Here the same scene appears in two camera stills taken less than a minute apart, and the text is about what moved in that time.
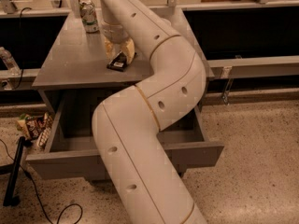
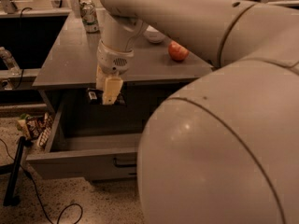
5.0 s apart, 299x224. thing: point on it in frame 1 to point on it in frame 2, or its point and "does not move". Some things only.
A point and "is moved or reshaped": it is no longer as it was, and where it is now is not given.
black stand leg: x=13 y=169 does not move
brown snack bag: x=30 y=125 does not move
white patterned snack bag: x=48 y=123 does not move
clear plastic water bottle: x=9 y=62 does not move
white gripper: x=114 y=33 to x=111 y=62
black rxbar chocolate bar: x=119 y=63 is moved or reshaped
